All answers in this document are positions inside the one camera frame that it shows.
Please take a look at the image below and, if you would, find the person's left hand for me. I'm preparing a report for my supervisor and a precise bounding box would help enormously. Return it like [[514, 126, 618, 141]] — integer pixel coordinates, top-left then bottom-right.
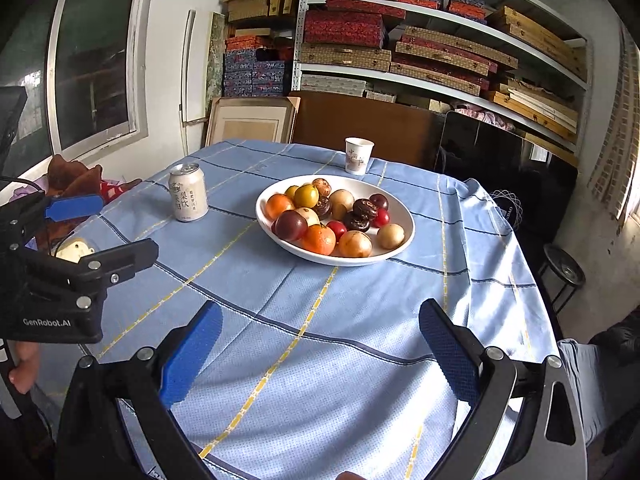
[[9, 341, 40, 394]]

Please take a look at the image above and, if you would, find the framed picture leaning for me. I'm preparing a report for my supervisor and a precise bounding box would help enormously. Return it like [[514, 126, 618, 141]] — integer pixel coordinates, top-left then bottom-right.
[[203, 96, 300, 146]]

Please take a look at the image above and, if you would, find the black monitor screen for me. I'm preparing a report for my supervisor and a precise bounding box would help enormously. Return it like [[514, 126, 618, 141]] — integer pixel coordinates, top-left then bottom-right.
[[435, 112, 578, 223]]

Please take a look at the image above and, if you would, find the white oval plate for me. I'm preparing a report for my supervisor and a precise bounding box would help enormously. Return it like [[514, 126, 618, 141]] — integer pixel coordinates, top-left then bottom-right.
[[255, 174, 416, 266]]

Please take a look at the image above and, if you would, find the tan fruit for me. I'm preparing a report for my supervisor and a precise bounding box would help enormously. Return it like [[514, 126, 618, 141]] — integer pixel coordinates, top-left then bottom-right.
[[376, 223, 406, 250]]

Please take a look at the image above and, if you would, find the yellow fruit back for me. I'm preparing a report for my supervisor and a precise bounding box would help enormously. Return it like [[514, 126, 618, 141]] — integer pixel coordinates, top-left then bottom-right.
[[285, 185, 298, 200]]

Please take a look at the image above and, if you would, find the large orange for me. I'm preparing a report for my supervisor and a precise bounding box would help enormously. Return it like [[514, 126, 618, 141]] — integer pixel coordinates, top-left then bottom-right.
[[300, 224, 336, 256]]

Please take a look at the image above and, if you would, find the yellow fruit front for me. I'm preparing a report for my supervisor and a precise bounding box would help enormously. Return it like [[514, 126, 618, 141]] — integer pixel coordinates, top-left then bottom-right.
[[294, 183, 320, 208]]

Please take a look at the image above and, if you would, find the pale tan apple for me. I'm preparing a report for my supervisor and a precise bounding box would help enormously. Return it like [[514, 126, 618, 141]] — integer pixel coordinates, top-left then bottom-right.
[[296, 207, 320, 226]]

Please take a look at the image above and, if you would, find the black round stool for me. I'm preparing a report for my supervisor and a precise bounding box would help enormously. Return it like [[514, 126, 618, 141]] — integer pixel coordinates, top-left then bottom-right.
[[539, 244, 586, 314]]

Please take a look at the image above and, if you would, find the small orange tangerine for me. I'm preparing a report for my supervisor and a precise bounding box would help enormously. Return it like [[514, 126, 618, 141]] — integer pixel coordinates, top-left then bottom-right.
[[264, 193, 295, 221]]

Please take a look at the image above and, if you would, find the blue checked tablecloth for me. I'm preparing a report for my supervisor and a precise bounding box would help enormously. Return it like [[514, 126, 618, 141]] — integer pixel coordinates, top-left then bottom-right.
[[36, 140, 556, 479]]

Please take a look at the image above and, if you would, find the small striped orange fruit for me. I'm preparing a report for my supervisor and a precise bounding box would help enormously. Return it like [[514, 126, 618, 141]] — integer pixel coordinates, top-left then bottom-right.
[[311, 178, 332, 197]]

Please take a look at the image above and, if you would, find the metal shelf with boxes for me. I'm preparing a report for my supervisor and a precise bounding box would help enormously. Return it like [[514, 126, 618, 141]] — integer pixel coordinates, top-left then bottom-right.
[[293, 0, 591, 154]]

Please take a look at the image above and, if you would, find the yellow fruit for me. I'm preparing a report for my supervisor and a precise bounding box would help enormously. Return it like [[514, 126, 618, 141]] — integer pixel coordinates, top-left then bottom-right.
[[285, 185, 298, 200], [294, 183, 320, 208]]

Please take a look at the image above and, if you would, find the white drink can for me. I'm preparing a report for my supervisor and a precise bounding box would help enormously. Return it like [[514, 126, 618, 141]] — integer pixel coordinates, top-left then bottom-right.
[[168, 162, 208, 222]]

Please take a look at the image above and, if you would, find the red cherry tomato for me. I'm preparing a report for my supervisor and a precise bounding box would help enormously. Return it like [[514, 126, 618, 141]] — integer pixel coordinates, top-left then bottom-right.
[[326, 220, 347, 240], [371, 208, 390, 229]]

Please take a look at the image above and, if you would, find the dark red plum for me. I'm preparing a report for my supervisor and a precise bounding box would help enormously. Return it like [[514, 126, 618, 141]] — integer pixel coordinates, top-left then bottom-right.
[[271, 210, 308, 243], [368, 194, 388, 211]]

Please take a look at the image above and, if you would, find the brown plush cloth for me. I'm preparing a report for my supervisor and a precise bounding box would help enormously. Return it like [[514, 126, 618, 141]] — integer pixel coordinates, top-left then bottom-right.
[[36, 155, 142, 252]]

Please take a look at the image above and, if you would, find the white paper cup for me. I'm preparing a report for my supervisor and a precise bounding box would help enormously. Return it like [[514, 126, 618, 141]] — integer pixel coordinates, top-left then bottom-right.
[[345, 136, 374, 176]]

